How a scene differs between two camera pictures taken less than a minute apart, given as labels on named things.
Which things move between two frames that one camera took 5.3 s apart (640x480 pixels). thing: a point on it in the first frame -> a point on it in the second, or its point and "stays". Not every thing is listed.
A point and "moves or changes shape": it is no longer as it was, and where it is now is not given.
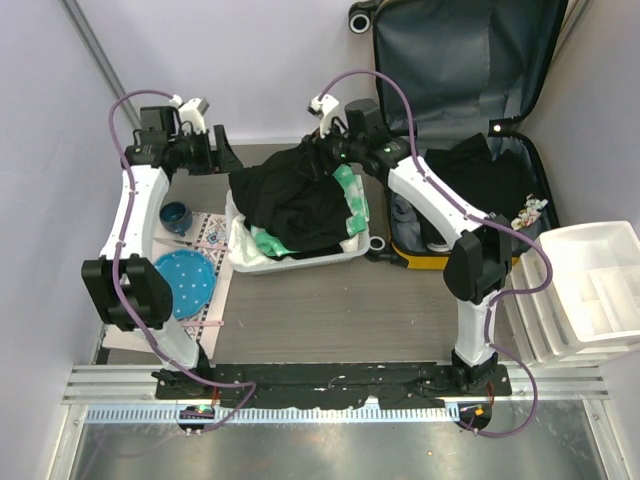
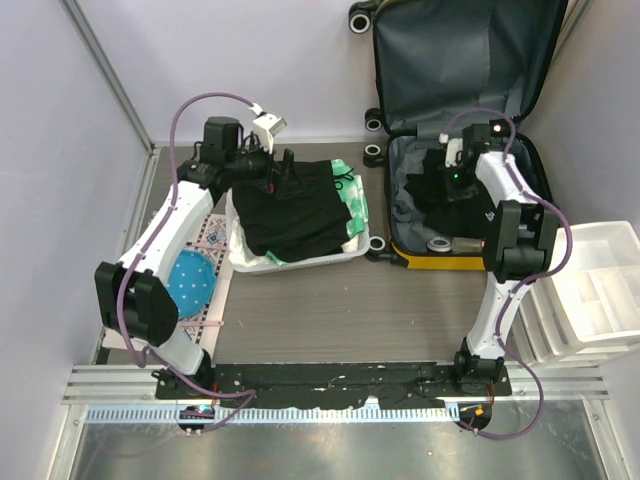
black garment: x=292 y=199 moves or changes shape
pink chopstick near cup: x=212 y=246 stays
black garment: x=495 y=184 moves or changes shape
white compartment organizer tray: x=593 y=306 stays
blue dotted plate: x=192 y=279 stays
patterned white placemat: x=209 y=235 stays
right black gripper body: x=332 y=151 -> x=459 y=183
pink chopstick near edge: x=202 y=323 stays
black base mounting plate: x=397 y=386 stays
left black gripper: x=228 y=160 -> x=274 y=178
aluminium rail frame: x=129 y=394 stays
